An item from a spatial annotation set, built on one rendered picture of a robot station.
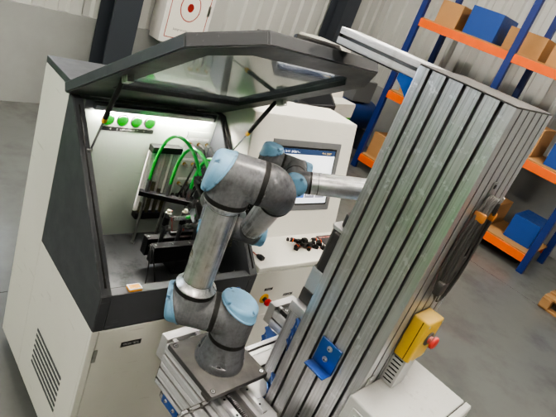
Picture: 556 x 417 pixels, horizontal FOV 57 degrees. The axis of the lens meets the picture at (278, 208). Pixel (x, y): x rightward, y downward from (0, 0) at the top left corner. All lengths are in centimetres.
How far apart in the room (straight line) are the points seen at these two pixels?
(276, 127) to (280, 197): 110
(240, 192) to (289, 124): 117
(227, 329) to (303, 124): 125
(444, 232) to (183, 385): 92
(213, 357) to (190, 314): 16
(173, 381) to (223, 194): 71
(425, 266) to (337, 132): 149
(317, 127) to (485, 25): 487
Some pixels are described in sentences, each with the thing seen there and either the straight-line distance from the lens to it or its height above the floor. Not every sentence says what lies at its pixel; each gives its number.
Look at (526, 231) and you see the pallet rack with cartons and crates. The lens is 691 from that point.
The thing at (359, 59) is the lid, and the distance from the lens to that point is 160.
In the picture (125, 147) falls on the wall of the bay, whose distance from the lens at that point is 223.
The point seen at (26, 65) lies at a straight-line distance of 603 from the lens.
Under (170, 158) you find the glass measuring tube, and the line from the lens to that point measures 234.
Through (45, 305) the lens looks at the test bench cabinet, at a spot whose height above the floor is 58.
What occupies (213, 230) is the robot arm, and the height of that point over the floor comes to 148.
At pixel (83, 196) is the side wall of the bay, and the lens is 195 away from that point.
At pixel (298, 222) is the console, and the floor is 104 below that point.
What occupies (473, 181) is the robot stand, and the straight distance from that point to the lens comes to 119.
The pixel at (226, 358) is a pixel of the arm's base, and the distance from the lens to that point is 154.
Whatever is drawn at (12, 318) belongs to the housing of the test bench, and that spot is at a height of 23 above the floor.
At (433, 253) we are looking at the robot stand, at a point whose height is 166.
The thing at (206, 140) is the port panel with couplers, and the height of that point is 132.
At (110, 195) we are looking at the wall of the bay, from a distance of 232.
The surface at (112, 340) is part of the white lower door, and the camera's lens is 205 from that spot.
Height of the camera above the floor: 210
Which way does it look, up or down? 23 degrees down
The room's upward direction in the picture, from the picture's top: 22 degrees clockwise
